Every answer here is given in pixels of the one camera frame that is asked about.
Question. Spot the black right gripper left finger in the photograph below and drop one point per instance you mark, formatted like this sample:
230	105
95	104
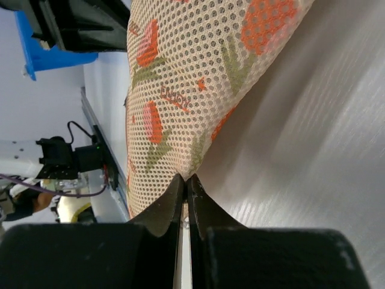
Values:
141	253

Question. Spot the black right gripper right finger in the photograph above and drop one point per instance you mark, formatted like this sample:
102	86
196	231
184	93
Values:
227	254

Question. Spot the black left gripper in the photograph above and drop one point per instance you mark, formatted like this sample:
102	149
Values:
79	26

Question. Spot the floral mesh bra laundry bag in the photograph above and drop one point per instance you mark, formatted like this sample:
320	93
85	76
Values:
191	63

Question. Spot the blue plastic bin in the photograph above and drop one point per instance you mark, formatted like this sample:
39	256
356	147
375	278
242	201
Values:
38	59

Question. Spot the person in background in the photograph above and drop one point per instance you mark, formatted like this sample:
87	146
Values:
31	205

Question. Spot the aluminium mounting rail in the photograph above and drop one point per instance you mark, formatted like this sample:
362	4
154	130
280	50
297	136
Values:
111	205

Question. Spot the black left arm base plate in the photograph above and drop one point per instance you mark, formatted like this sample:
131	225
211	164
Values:
110	166

